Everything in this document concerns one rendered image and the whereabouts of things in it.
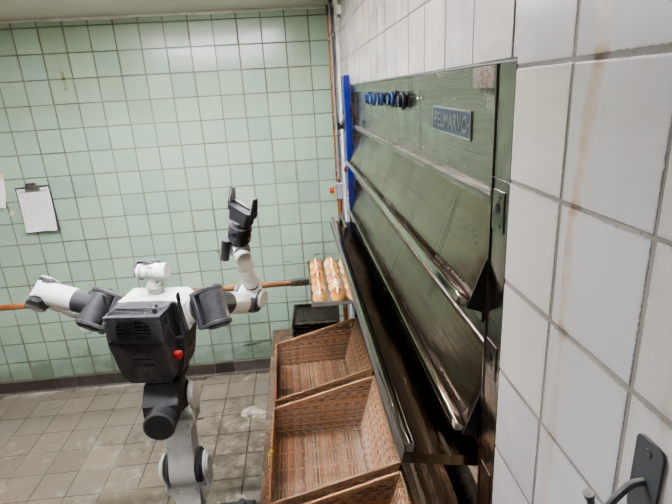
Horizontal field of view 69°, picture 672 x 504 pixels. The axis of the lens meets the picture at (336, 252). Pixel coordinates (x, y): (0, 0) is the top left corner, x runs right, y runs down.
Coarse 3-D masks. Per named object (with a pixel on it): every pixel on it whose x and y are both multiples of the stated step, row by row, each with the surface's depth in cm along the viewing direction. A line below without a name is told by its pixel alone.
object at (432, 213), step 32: (352, 160) 246; (384, 160) 175; (384, 192) 162; (416, 192) 128; (448, 192) 106; (416, 224) 121; (448, 224) 101; (480, 224) 87; (448, 256) 97; (480, 256) 83; (448, 288) 88
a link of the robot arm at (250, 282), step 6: (252, 270) 195; (240, 276) 196; (246, 276) 195; (252, 276) 196; (246, 282) 197; (252, 282) 198; (258, 282) 201; (240, 288) 203; (246, 288) 200; (252, 288) 200; (258, 288) 202; (252, 294) 200
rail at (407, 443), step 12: (336, 228) 238; (348, 264) 188; (360, 300) 155; (360, 312) 149; (372, 336) 132; (372, 348) 127; (384, 360) 120; (384, 372) 115; (384, 384) 111; (396, 396) 106; (396, 408) 102; (396, 420) 98; (408, 432) 95; (408, 444) 92
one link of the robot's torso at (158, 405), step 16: (160, 384) 179; (176, 384) 179; (144, 400) 177; (160, 400) 177; (176, 400) 177; (144, 416) 176; (160, 416) 171; (176, 416) 177; (144, 432) 173; (160, 432) 173
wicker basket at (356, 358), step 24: (312, 336) 276; (336, 336) 278; (360, 336) 256; (312, 360) 281; (336, 360) 282; (360, 360) 247; (288, 384) 262; (312, 384) 260; (336, 384) 225; (360, 384) 226
